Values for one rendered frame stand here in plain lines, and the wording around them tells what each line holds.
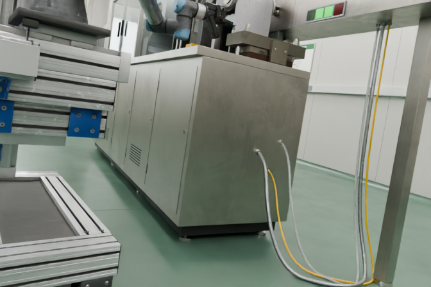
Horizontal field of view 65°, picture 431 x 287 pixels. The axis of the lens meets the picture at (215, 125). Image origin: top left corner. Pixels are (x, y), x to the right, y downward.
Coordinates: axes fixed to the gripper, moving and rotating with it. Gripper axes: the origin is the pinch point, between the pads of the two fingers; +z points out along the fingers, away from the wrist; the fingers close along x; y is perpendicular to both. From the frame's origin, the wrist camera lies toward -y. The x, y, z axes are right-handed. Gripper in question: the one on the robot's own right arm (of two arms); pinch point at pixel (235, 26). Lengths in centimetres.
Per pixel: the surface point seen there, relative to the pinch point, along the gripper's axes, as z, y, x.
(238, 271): -10, -109, -50
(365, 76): 263, 20, 122
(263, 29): 18.3, 2.9, -0.3
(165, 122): -29, -56, 7
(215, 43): -6.5, -10.1, 7.8
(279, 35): 31.5, 2.6, 1.6
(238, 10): 0.5, 8.5, -0.3
